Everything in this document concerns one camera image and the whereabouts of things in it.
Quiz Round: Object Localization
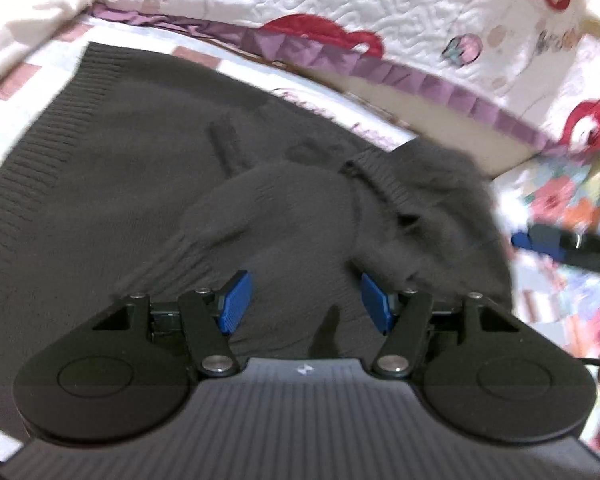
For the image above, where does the dark brown knit sweater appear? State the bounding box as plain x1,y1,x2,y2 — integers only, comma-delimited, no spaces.
0,44,512,438

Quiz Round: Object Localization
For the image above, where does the floral print bedsheet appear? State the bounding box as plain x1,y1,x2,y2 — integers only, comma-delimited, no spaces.
492,155,600,452

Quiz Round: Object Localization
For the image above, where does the white quilt with red bears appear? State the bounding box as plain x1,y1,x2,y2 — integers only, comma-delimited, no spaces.
95,0,600,155

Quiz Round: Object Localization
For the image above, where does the checkered dog print blanket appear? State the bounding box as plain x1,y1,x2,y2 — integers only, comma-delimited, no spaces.
0,18,413,460

